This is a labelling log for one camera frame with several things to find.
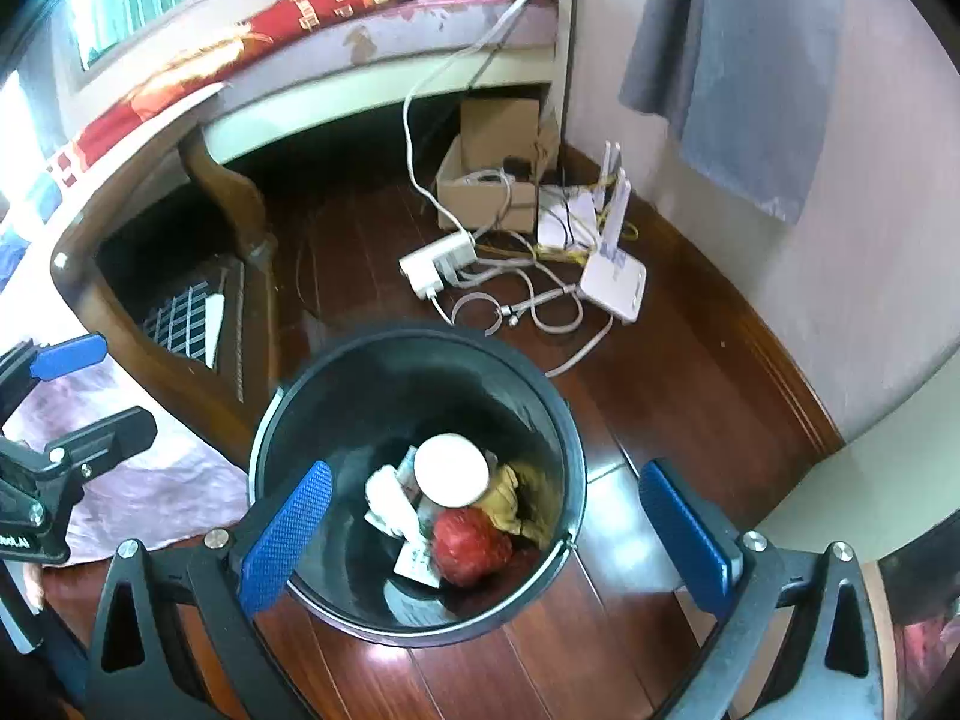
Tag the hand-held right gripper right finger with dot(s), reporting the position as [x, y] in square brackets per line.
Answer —
[686, 540]

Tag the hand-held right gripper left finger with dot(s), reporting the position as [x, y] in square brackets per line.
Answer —
[289, 540]

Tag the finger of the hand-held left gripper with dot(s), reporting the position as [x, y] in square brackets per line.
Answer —
[67, 356]
[105, 439]

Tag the white tissue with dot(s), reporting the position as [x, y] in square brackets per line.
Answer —
[390, 499]

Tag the white cup with red label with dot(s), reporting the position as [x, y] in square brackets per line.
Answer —
[452, 471]

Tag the red plastic bag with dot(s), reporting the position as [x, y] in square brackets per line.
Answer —
[472, 547]

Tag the black trash bin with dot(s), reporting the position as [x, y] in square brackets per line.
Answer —
[420, 382]

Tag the white cabinet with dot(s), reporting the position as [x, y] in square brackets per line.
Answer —
[840, 495]

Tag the white router with antennas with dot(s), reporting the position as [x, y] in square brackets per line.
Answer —
[611, 285]

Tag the white power strip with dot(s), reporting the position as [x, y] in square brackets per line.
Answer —
[439, 262]

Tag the white modem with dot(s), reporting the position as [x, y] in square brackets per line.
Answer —
[562, 221]

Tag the window with green curtain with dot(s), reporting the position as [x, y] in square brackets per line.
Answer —
[135, 0]

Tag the bed with red blanket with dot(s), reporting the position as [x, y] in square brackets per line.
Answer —
[285, 11]

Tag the cardboard box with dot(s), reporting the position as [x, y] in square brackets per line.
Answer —
[495, 135]

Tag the white and red bed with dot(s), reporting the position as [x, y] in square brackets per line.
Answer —
[420, 37]

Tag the grey curtain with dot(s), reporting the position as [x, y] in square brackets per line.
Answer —
[735, 52]

